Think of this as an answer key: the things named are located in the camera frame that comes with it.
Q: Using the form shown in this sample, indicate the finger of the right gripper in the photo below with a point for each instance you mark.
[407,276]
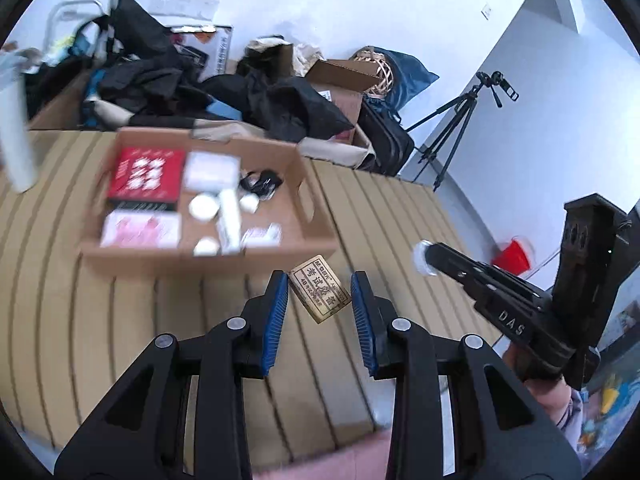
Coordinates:
[444,259]

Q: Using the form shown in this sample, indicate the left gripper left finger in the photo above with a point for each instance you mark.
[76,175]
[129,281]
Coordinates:
[137,430]

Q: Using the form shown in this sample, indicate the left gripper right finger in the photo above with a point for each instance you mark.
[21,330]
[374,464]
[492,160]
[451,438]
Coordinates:
[500,431]

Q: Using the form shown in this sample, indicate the small white round jar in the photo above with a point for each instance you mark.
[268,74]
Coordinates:
[419,258]

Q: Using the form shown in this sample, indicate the gold label small box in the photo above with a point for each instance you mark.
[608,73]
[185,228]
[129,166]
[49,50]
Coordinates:
[318,289]

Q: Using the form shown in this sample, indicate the white tube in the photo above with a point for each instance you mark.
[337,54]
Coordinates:
[229,224]

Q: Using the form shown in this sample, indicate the translucent white plastic box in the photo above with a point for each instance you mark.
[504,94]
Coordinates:
[206,172]

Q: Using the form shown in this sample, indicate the person right hand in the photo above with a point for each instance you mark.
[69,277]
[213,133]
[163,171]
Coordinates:
[554,396]

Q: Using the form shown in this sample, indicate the red plastic cup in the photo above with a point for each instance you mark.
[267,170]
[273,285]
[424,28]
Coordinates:
[517,257]

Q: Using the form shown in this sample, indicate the black suitcase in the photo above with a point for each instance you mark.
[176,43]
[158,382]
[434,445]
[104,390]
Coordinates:
[392,146]

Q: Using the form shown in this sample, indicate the pink trousers lap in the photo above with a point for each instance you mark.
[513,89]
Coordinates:
[364,460]

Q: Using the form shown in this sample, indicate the small white sachet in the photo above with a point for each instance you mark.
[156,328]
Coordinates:
[270,236]

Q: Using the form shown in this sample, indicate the blue bag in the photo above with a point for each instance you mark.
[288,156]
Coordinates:
[410,78]

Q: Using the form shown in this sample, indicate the open brown cardboard box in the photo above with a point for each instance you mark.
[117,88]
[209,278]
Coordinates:
[342,82]

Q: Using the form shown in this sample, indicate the pink white packet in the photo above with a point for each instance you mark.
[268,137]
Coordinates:
[142,229]

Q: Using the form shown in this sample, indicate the brown cardboard tray box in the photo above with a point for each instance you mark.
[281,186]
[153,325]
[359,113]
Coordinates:
[274,171]

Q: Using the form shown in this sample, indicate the red printed box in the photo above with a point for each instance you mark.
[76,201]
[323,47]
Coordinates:
[147,179]

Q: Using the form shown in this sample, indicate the beige mattress cushion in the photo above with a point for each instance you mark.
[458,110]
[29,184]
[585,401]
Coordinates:
[358,153]

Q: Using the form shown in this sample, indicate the white printed carton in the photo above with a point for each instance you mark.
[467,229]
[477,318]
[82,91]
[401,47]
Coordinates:
[208,46]

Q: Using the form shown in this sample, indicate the white thermos bottle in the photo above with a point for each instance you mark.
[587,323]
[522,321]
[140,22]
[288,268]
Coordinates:
[17,155]

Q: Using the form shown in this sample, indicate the black clothes pile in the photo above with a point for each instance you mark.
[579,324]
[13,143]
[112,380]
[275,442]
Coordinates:
[151,83]

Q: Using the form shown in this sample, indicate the black camera tripod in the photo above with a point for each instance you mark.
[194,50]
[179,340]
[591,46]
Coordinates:
[463,107]

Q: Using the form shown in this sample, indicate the white wall socket strip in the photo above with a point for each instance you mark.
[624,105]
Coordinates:
[197,9]

